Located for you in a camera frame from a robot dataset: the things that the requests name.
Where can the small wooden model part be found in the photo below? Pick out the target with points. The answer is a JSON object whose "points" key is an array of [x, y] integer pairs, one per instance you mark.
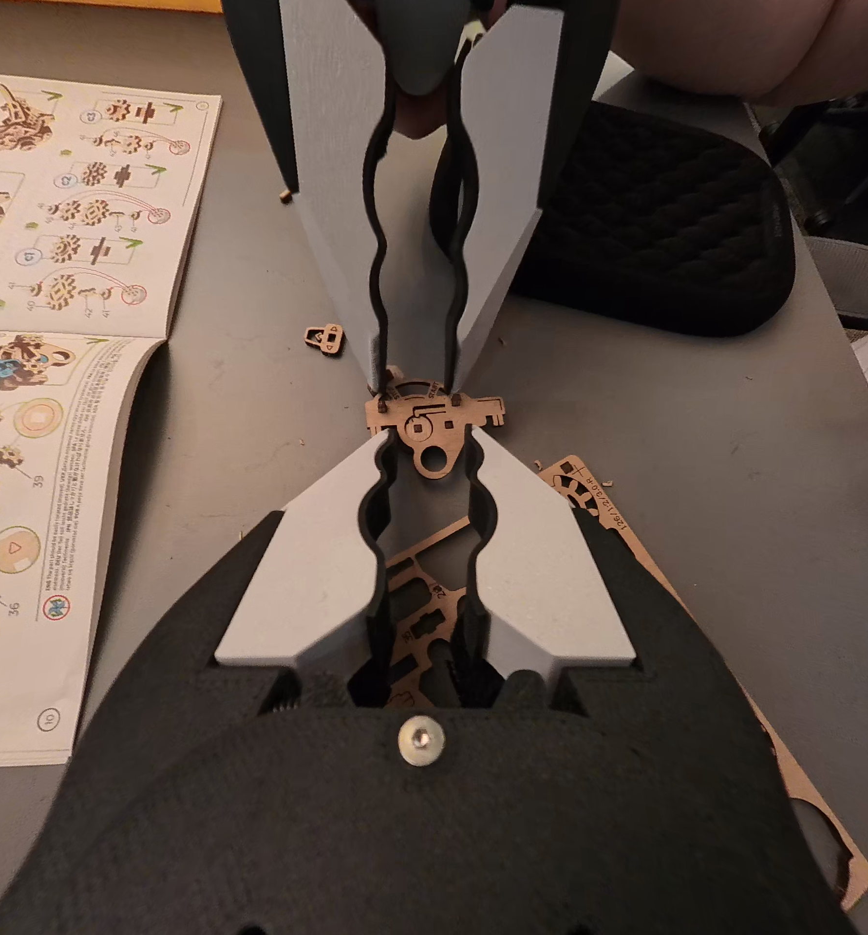
{"points": [[324, 340]]}

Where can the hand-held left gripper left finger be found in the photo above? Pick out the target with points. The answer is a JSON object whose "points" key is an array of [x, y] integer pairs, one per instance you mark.
{"points": [[310, 584]]}

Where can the laser-cut wooden parts sheet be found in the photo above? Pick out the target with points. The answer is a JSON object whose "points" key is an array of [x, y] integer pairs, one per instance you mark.
{"points": [[792, 730]]}

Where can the black quilted cloth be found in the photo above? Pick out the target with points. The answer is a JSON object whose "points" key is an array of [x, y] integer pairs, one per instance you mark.
{"points": [[660, 219]]}

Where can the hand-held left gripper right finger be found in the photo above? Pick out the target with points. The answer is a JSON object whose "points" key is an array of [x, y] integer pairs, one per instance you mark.
{"points": [[543, 584]]}

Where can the person's right hand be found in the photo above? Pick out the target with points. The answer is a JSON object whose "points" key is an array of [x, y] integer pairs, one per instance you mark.
{"points": [[416, 117]]}

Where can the person's right forearm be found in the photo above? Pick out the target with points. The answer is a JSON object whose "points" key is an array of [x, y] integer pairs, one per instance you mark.
{"points": [[733, 44]]}

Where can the open instruction booklet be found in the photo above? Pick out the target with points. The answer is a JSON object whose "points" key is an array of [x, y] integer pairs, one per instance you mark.
{"points": [[76, 365]]}

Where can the yellow plastic bin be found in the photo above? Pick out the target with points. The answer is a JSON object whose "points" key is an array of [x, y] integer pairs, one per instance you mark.
{"points": [[207, 4]]}

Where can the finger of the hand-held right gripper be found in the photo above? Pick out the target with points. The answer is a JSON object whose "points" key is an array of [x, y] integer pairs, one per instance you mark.
{"points": [[514, 146], [332, 146]]}

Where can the black chair base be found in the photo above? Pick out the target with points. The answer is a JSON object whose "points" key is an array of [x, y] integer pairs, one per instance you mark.
{"points": [[828, 146]]}

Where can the wooden model part assembly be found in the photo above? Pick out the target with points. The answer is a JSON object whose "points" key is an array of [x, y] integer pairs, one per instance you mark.
{"points": [[434, 420]]}

